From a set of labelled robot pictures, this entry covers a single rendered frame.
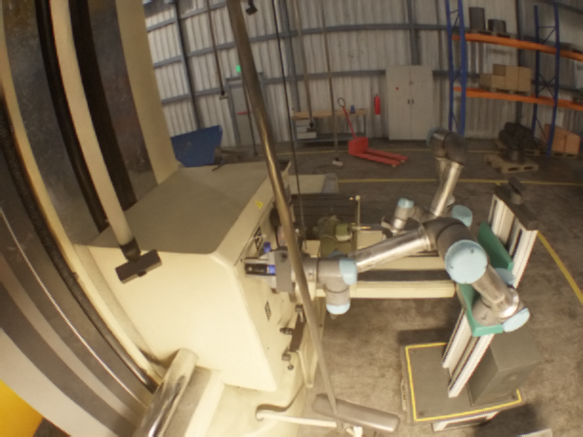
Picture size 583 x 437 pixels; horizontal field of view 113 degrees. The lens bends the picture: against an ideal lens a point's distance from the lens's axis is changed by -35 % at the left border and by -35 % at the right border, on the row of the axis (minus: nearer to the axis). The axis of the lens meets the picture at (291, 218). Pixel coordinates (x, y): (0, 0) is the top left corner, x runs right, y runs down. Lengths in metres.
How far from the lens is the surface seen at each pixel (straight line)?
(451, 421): 2.32
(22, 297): 1.14
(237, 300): 0.97
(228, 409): 2.01
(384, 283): 2.40
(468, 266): 0.85
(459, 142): 1.42
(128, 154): 1.45
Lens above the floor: 2.36
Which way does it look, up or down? 30 degrees down
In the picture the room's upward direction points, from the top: 8 degrees counter-clockwise
